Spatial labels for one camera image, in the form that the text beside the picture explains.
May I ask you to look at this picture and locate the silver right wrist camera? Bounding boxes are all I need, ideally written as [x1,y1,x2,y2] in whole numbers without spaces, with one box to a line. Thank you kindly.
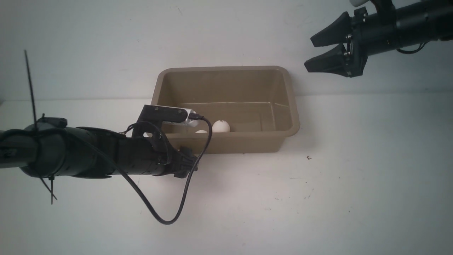
[349,0,369,7]

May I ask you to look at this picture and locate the black left camera cable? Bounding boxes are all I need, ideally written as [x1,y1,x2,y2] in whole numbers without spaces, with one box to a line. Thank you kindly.
[71,114,213,226]

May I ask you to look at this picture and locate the black camera cable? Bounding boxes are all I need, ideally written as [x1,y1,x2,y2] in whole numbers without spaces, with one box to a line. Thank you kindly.
[71,114,213,226]
[396,42,427,55]

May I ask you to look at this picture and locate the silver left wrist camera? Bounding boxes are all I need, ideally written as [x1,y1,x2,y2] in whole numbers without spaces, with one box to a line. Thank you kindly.
[138,105,199,127]

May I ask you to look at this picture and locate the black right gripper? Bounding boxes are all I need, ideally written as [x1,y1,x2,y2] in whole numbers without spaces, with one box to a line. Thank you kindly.
[304,6,402,78]

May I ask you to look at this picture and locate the black right camera cable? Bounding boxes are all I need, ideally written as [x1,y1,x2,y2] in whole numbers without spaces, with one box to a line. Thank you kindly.
[396,42,427,55]

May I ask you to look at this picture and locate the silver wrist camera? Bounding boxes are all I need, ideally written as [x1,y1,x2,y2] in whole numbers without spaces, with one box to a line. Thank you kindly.
[349,0,369,7]
[138,105,199,127]

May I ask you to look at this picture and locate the taupe plastic rectangular bin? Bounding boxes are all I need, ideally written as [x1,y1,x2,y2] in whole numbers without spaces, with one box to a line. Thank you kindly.
[151,66,300,154]

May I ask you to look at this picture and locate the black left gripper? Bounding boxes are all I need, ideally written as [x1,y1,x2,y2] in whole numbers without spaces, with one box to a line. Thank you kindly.
[117,138,197,178]

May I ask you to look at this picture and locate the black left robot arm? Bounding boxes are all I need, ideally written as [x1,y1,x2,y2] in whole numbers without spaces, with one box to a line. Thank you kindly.
[1,118,196,179]

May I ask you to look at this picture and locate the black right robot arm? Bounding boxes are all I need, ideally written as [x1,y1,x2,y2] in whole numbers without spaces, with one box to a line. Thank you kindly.
[304,0,453,78]

